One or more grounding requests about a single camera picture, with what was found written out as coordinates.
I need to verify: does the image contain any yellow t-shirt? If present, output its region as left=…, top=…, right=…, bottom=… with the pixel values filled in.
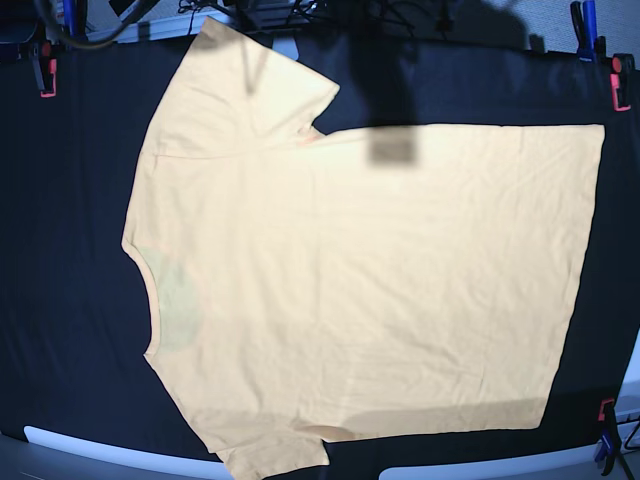
left=122, top=19, right=605, bottom=479

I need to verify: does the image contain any black table cloth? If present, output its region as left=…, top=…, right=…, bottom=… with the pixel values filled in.
left=1, top=32, right=639, bottom=479

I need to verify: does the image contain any red black clamp left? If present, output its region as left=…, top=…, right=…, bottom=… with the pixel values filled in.
left=29, top=41, right=57, bottom=98

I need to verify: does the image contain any red black clamp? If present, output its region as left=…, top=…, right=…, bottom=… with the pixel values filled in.
left=610, top=53, right=635, bottom=112
left=29, top=41, right=57, bottom=98

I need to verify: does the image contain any blue clamp top right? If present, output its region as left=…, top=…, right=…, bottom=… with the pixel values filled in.
left=570, top=0, right=606, bottom=62

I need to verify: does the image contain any blue clamp top left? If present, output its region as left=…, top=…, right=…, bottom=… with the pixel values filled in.
left=62, top=0, right=86, bottom=37

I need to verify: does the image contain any red black clamp right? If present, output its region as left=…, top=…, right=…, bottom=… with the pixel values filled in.
left=610, top=53, right=635, bottom=112

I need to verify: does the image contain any red blue clamp lower right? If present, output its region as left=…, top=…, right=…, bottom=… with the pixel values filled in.
left=594, top=398, right=621, bottom=477

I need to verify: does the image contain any black cable bundle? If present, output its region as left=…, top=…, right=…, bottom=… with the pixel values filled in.
left=177, top=0, right=451, bottom=34

